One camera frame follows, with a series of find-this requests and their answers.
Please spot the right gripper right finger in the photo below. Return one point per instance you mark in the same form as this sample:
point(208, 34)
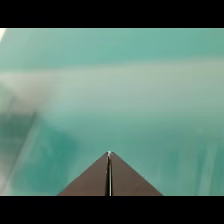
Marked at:
point(128, 181)

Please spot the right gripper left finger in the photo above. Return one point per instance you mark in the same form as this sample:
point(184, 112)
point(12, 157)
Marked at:
point(92, 181)

